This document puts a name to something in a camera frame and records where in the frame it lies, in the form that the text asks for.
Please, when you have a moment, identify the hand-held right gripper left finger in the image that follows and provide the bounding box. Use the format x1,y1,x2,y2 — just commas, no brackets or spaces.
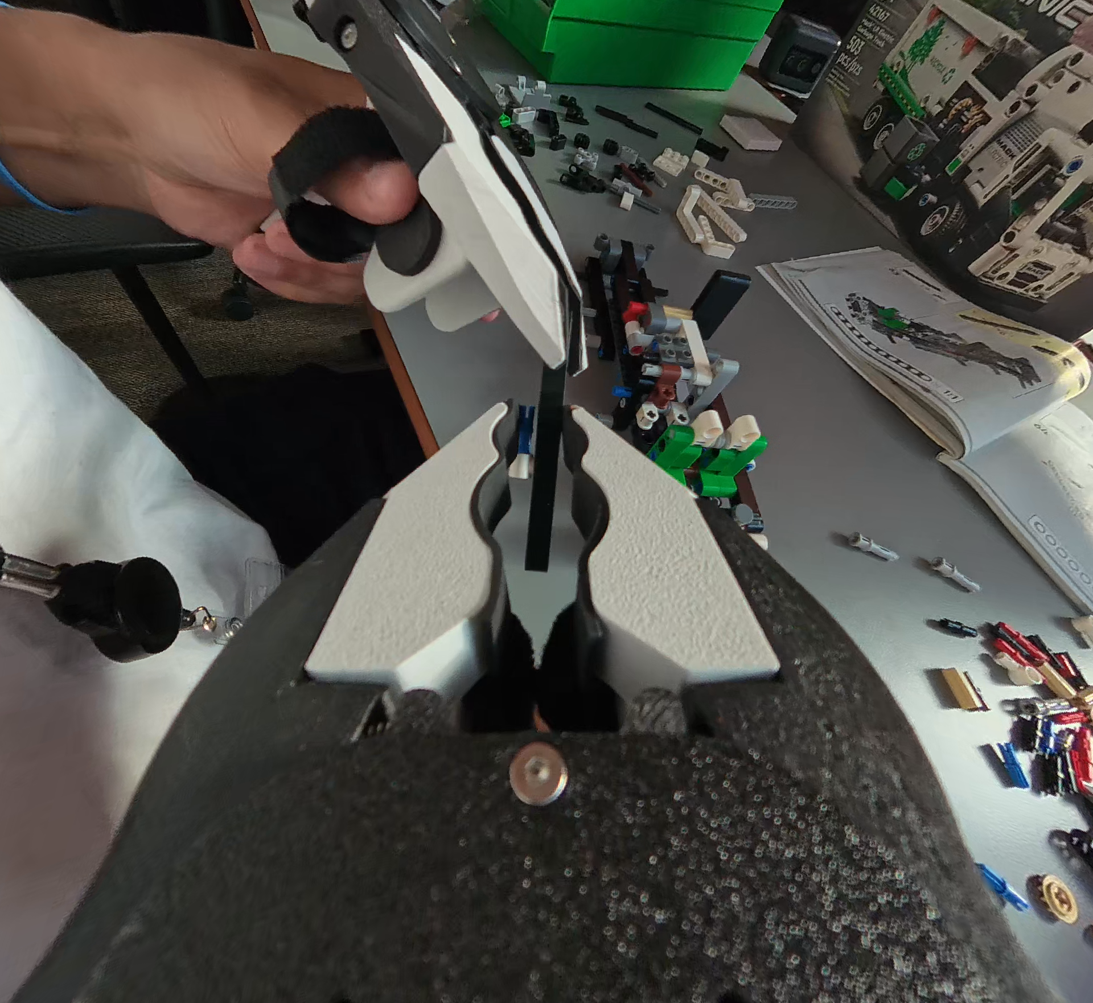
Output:
303,401,515,695

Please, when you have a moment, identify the white square tile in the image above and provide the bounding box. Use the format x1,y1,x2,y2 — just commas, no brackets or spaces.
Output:
720,113,784,154

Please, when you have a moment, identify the blue wristband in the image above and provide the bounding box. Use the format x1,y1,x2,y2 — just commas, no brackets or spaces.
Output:
0,156,87,215

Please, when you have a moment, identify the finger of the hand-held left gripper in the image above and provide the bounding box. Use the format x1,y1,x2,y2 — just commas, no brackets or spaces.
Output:
488,130,590,378
395,35,572,366

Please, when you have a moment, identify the person's left hand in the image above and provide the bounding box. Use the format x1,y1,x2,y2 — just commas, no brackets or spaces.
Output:
51,13,505,330

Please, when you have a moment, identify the dark grey camera device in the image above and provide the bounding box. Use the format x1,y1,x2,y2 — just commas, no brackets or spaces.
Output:
758,13,843,96

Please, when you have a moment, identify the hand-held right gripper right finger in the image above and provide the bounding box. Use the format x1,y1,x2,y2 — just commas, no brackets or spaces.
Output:
568,405,782,695

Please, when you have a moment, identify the person's left forearm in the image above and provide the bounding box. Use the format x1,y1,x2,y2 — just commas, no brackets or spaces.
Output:
0,2,54,205

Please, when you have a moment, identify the partly built lego truck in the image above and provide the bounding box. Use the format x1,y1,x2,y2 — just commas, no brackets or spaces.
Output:
581,233,770,552

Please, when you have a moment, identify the black badge reel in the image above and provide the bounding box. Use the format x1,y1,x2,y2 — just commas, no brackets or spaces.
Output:
0,544,244,664

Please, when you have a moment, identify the lego set box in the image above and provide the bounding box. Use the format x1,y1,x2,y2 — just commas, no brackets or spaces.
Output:
790,0,1093,338

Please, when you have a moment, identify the person's white shirt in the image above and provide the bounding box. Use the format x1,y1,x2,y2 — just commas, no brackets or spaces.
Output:
0,277,287,1003

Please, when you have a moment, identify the pile of small coloured pins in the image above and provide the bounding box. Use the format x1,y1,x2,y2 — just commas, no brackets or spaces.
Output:
926,610,1093,929

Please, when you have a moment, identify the pile of assorted lego pieces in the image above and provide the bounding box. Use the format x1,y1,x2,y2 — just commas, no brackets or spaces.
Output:
495,76,799,258

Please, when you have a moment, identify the lego instruction booklet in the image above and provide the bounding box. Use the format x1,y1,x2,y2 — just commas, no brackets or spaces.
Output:
755,247,1093,616

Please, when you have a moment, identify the long black lego beam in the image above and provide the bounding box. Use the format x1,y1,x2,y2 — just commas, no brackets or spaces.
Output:
523,367,570,574

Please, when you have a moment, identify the blue and white lego pin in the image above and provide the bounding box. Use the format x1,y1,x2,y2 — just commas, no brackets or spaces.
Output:
508,405,538,482

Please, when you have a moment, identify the black office chair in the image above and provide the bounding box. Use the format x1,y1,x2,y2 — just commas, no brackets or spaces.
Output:
0,204,257,391

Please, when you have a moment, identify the white paper sheet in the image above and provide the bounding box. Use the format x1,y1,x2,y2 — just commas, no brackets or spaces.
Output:
741,68,804,126

